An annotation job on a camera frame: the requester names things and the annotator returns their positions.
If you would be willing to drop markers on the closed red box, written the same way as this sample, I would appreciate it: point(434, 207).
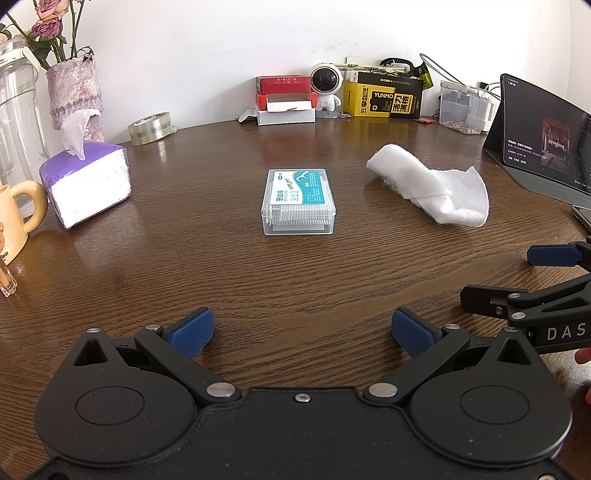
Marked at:
point(284, 84)

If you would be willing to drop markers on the black tablet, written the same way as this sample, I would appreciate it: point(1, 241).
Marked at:
point(547, 134)

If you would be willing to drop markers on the small grey device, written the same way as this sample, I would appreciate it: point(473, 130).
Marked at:
point(247, 116)

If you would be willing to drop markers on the white astronaut figurine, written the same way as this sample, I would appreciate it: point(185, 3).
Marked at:
point(325, 87)

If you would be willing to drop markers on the small glass bottle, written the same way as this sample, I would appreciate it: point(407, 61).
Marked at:
point(6, 279)

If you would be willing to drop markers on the clear tape roll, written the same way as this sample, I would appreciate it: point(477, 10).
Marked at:
point(150, 128)

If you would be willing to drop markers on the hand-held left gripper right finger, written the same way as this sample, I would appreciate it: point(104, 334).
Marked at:
point(412, 333)

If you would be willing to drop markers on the white charger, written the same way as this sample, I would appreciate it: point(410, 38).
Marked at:
point(489, 117)

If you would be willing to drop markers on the clear plastic floss pick container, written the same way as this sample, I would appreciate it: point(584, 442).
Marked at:
point(299, 201)

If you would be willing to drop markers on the wooden chopsticks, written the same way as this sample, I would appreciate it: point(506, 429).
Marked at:
point(364, 66)

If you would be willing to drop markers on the yellow ceramic mug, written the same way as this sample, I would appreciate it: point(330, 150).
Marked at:
point(16, 217)

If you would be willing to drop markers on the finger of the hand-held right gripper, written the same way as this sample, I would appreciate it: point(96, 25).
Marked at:
point(489, 300)
point(551, 255)

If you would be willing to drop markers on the white cleaning cloth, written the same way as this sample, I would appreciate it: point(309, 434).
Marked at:
point(436, 190)

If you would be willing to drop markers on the green and black packet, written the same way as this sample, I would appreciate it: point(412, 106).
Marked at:
point(424, 76)

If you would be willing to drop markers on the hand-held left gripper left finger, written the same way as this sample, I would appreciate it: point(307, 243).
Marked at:
point(193, 333)

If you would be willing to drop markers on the grey tablet cover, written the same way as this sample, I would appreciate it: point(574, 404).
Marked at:
point(545, 182)

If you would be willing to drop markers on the clear plastic bottle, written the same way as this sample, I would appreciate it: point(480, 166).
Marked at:
point(16, 115)

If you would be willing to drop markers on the yellow and black box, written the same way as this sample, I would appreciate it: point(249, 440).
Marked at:
point(383, 98)

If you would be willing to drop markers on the purple tissue pack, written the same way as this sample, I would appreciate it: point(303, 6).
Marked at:
point(87, 187)

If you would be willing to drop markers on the open red box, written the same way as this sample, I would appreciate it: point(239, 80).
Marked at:
point(286, 100)

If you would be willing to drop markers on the silver phone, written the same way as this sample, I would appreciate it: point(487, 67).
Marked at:
point(582, 217)

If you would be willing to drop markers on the small red packet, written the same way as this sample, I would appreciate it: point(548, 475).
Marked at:
point(425, 121)

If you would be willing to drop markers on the person's right hand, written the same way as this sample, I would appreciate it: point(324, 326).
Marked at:
point(583, 357)

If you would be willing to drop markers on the clear plastic storage box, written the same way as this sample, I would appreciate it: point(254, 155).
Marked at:
point(461, 108)

